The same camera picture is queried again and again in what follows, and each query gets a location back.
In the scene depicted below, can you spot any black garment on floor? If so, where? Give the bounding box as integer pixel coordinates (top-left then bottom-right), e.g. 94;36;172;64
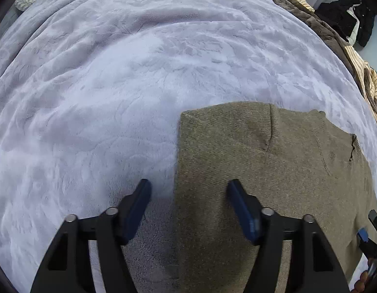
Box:
315;0;376;48

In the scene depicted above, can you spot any brown and striped clothes pile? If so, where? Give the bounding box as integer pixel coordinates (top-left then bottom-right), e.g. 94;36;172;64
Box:
272;0;377;123

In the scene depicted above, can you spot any lavender plush bed blanket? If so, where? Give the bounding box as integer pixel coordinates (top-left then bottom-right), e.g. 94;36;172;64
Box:
0;0;377;292

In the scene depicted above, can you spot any olive green knit sweater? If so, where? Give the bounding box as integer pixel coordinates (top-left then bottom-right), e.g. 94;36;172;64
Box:
175;102;377;292

